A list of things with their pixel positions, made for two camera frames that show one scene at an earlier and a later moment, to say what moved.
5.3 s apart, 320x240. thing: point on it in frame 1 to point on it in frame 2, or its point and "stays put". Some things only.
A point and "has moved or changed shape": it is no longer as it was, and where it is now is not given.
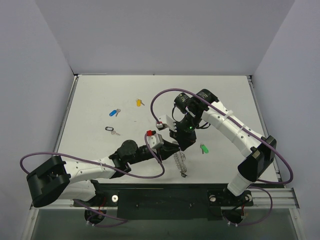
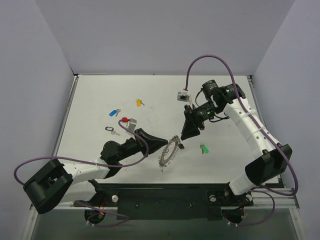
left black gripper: [162, 150] to [141, 140]
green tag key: [204, 148] stays put
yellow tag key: [139, 102] stays put
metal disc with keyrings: [179, 157] has moved or changed shape
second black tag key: [110, 128] stays put
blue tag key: [114, 112] stays put
